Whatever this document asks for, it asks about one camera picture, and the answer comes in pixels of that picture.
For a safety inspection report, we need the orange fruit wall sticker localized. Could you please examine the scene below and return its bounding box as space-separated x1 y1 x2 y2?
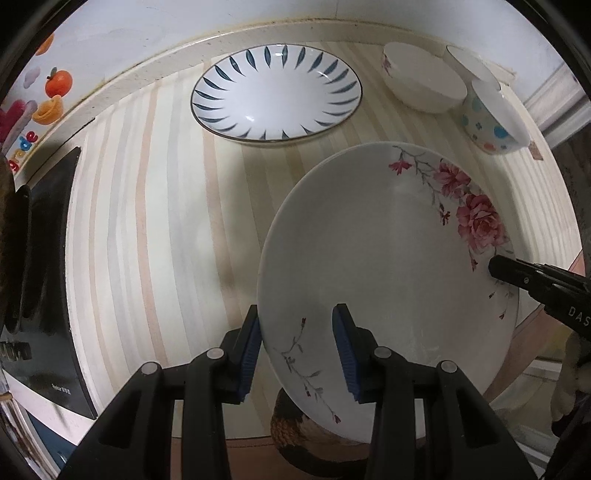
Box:
45 67 73 97

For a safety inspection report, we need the striped cat print table mat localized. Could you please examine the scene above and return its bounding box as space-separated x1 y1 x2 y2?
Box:
65 39 583 480

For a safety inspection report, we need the white door frame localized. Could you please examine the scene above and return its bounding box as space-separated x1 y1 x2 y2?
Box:
526 60 583 134

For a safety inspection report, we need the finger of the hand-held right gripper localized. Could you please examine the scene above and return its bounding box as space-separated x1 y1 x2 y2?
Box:
488 255 591 301

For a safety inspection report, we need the gold ingot wall sticker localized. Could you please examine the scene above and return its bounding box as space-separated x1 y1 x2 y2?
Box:
32 95 63 125

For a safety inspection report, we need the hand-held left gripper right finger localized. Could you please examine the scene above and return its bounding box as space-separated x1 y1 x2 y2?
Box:
331 303 539 480

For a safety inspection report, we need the white blue dotted bowl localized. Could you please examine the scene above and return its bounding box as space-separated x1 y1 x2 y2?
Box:
462 79 531 155

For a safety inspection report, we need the letter banner wall sticker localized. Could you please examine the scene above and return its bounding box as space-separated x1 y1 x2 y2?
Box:
7 131 40 174

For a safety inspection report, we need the pink numeral wall sticker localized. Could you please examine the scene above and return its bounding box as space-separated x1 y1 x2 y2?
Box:
0 99 38 144

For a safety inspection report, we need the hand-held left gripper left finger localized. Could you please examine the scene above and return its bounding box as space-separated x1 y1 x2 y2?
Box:
58 304 263 480

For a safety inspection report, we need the white pink floral plate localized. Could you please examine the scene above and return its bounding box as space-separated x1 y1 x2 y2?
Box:
257 141 520 441

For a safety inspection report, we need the person's right hand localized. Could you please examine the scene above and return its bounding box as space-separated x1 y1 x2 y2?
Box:
551 332 589 435

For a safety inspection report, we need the plain white bowl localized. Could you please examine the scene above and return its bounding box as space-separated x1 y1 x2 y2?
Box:
444 45 502 93

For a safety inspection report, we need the black induction cooktop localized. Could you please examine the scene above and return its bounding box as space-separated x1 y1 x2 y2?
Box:
0 145 98 421

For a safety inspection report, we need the white blue leaf pattern plate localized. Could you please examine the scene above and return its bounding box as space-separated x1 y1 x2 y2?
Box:
190 44 363 145

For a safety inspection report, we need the white floral bowl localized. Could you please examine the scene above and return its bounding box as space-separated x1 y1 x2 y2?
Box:
379 41 468 114

